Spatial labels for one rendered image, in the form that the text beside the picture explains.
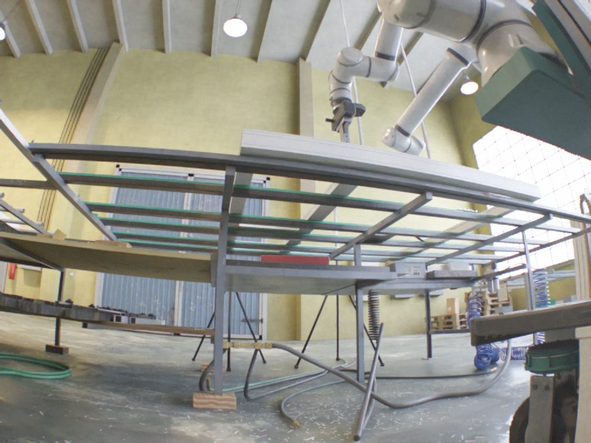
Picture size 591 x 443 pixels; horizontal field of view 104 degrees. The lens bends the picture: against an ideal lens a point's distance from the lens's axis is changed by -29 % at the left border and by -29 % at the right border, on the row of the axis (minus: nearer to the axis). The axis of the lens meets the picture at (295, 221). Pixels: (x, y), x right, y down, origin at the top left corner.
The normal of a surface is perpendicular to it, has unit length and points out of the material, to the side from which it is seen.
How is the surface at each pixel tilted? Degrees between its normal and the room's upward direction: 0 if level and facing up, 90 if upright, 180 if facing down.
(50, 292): 90
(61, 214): 90
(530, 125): 180
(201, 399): 90
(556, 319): 90
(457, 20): 175
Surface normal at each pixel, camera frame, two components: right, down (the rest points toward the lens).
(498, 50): -0.84, -0.48
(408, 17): -0.06, 0.99
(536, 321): -0.98, -0.06
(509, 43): -0.66, -0.56
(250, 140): 0.24, -0.31
